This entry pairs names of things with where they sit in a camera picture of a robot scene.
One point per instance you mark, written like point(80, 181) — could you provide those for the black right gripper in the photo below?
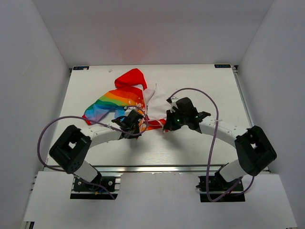
point(169, 125)

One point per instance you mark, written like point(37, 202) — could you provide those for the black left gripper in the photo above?
point(131, 137)

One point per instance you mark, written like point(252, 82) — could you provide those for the red white rainbow jacket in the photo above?
point(131, 89)

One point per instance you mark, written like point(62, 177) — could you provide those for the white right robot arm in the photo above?
point(254, 150)

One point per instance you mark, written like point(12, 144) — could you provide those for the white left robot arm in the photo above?
point(71, 148)

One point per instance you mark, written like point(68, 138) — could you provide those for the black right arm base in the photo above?
point(217, 188)

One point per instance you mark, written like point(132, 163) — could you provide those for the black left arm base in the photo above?
point(107, 189)

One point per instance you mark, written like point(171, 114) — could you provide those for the blue left corner sticker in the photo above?
point(80, 68)

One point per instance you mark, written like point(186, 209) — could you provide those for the blue corner sticker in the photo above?
point(222, 66)
point(80, 68)

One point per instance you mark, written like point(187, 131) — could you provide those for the blue right corner sticker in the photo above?
point(222, 66)

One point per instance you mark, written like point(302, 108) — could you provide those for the aluminium table edge rail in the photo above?
point(152, 168)

